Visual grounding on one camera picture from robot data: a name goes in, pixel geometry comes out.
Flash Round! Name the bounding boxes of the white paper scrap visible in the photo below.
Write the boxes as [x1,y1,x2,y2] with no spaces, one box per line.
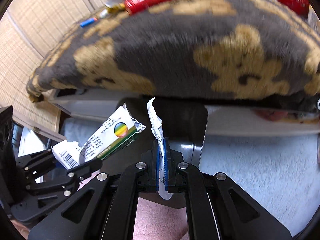
[147,98,173,200]

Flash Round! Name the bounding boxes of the black trash bin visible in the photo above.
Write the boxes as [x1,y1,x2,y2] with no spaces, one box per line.
[100,97,209,209]

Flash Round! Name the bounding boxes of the grey bear pattern blanket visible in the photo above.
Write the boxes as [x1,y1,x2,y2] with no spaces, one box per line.
[26,0,319,102]

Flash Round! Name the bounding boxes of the small blue battery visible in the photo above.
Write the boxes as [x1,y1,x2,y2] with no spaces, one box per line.
[80,17,98,28]

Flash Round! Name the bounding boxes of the white green snack wrapper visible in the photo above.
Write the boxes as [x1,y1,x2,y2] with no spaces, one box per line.
[52,105,146,170]

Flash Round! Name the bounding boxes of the woven bamboo folding screen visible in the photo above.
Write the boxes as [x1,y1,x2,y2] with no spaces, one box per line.
[1,0,103,135]

